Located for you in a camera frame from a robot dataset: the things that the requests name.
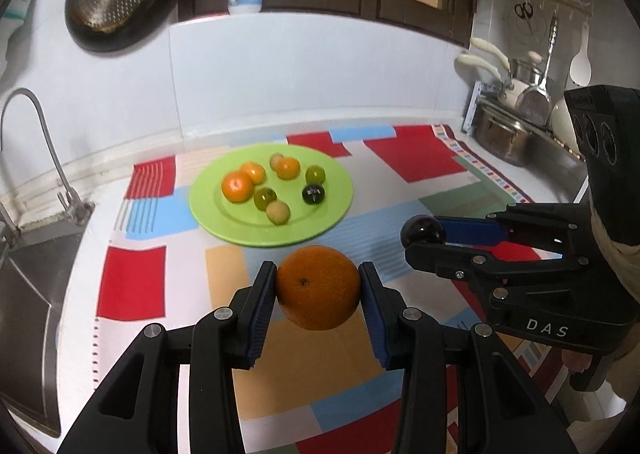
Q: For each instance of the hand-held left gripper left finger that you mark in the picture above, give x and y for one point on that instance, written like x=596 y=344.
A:
x=260 y=319

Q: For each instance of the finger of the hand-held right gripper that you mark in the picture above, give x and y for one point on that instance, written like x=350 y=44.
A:
x=470 y=231
x=450 y=261

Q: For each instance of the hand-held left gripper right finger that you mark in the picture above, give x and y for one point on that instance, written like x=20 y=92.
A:
x=375 y=329

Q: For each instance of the dark purple plum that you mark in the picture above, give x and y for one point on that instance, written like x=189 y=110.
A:
x=313 y=194
x=422 y=231

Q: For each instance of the large orange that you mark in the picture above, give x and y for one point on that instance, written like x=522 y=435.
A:
x=318 y=286

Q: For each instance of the brownish green kiwi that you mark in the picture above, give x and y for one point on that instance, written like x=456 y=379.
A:
x=278 y=212
x=275 y=160

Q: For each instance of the lime green plate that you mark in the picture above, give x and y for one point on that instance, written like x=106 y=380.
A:
x=210 y=214

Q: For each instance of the green tomato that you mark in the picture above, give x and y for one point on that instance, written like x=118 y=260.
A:
x=315 y=174
x=265 y=199

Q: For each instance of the medium orange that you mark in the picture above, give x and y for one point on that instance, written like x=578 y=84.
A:
x=237 y=186

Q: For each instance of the small orange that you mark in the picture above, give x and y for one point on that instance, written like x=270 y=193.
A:
x=255 y=171
x=288 y=167

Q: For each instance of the person's right forearm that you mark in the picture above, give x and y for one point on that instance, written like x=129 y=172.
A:
x=620 y=264

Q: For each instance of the person's right hand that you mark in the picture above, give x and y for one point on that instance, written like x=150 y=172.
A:
x=576 y=361

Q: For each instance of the colourful printed tablecloth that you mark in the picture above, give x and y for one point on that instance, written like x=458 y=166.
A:
x=420 y=158

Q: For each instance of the stainless steel pot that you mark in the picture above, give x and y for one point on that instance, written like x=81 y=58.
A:
x=500 y=133

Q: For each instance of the metal dish rack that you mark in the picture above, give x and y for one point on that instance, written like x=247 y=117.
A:
x=555 y=146

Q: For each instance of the metal mesh skimmer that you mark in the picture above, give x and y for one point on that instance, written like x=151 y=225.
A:
x=534 y=103

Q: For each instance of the white dish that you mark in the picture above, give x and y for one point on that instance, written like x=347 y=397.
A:
x=562 y=121

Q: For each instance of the small steel saucepan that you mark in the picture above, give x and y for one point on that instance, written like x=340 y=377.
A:
x=527 y=68

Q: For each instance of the white rice paddle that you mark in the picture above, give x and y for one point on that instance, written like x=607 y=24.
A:
x=580 y=66

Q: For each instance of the metal tongs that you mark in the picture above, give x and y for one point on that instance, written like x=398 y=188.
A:
x=551 y=41

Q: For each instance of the black scissors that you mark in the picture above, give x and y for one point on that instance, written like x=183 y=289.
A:
x=525 y=13

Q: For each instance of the stainless steel sink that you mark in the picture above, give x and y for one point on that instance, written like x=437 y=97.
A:
x=30 y=294

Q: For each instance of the chrome gooseneck faucet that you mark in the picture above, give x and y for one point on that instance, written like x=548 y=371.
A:
x=50 y=153

